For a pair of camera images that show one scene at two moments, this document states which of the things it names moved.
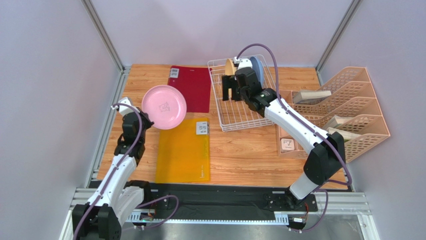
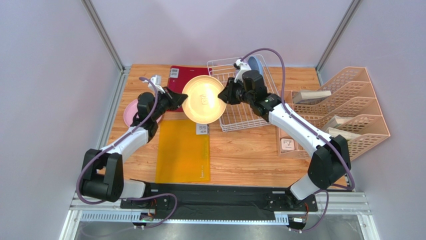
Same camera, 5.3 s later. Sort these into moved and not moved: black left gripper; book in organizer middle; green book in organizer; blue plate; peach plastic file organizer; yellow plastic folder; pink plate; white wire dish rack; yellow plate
Moved: black left gripper; yellow plate; pink plate
Not moved: peach plastic file organizer; book in organizer middle; yellow plastic folder; green book in organizer; blue plate; white wire dish rack
